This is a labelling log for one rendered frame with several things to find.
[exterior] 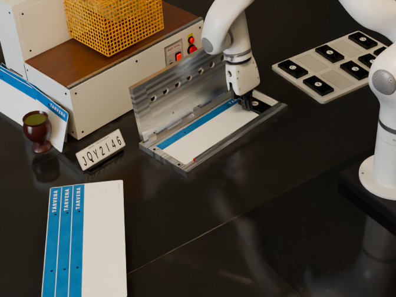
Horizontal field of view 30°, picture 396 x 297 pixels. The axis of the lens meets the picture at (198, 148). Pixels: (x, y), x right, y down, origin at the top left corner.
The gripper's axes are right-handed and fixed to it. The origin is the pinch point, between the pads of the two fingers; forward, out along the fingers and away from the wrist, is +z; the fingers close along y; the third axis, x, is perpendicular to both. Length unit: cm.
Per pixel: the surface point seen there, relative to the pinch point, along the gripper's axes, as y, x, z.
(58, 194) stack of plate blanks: -68, 2, -6
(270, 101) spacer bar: 7.4, -2.7, 2.2
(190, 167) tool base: -31.1, -6.1, 3.8
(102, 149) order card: -43.7, 16.8, -2.3
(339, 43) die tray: 53, 5, 3
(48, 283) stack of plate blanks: -88, -20, -2
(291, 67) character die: 28.3, 5.9, 1.3
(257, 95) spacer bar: 7.5, 2.6, 1.1
